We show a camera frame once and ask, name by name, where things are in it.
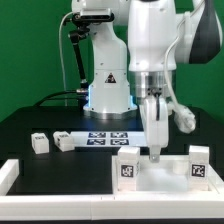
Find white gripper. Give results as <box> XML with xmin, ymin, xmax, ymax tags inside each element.
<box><xmin>140</xmin><ymin>95</ymin><xmax>169</xmax><ymax>163</ymax></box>

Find white square table top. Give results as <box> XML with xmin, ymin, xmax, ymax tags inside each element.
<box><xmin>112</xmin><ymin>156</ymin><xmax>221</xmax><ymax>193</ymax></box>

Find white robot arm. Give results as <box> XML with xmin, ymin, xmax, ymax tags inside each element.
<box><xmin>72</xmin><ymin>0</ymin><xmax>222</xmax><ymax>162</ymax></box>

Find white U-shaped obstacle fence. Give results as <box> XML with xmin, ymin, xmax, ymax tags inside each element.
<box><xmin>0</xmin><ymin>159</ymin><xmax>224</xmax><ymax>221</ymax></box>

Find white sheet with tags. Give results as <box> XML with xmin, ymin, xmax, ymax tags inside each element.
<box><xmin>71</xmin><ymin>131</ymin><xmax>147</xmax><ymax>147</ymax></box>

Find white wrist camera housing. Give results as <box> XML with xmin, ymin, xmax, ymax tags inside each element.
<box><xmin>174</xmin><ymin>105</ymin><xmax>196</xmax><ymax>134</ymax></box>

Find black cables at base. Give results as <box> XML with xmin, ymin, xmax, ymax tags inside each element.
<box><xmin>33</xmin><ymin>88</ymin><xmax>90</xmax><ymax>108</ymax></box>

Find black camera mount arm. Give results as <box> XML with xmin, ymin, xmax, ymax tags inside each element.
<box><xmin>67</xmin><ymin>13</ymin><xmax>90</xmax><ymax>89</ymax></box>

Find white cable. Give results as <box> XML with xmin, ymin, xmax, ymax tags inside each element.
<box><xmin>58</xmin><ymin>11</ymin><xmax>76</xmax><ymax>108</ymax></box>

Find grey camera on mount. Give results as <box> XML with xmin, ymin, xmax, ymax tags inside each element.
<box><xmin>80</xmin><ymin>8</ymin><xmax>112</xmax><ymax>19</ymax></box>

